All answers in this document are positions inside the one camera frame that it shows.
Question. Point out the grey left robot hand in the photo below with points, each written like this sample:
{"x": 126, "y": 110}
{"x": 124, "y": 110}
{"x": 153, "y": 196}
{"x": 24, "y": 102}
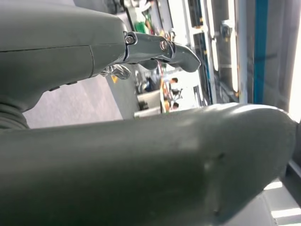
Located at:
{"x": 118, "y": 171}

